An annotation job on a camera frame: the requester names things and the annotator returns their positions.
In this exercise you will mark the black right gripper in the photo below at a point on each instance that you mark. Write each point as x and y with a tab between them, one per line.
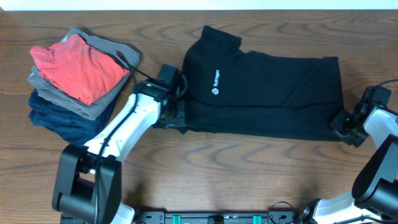
336	128

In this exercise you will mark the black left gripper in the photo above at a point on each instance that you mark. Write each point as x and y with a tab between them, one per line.
173	117

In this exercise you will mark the black polo shirt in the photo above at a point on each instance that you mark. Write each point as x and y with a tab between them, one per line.
231	91

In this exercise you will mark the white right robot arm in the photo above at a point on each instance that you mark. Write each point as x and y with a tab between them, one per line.
374	194

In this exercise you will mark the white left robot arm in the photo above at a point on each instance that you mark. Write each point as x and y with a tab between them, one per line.
88	183

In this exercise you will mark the grey folded shirt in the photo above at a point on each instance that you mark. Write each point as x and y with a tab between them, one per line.
124	54

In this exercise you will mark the navy folded shirt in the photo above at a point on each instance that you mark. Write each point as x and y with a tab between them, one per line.
70	126

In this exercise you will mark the red folded shirt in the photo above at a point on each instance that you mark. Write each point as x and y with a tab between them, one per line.
80	70

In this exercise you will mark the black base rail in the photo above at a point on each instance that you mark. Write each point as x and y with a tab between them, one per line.
281	216

